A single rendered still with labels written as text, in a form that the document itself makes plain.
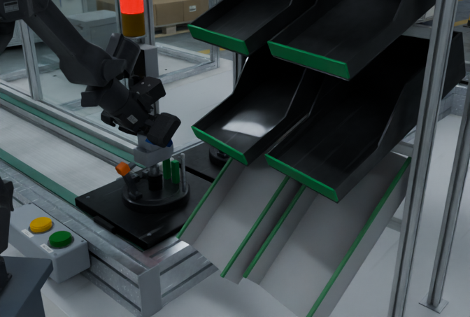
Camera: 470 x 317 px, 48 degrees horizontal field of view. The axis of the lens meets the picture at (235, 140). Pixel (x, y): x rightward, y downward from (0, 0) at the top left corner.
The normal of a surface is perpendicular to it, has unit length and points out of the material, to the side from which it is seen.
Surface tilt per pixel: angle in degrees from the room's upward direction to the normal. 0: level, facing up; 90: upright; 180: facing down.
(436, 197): 0
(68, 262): 90
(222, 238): 45
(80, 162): 0
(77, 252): 90
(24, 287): 0
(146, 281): 90
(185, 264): 90
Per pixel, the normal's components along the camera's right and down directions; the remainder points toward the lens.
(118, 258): 0.00, -0.91
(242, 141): -0.33, -0.72
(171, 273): 0.74, 0.28
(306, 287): -0.56, -0.47
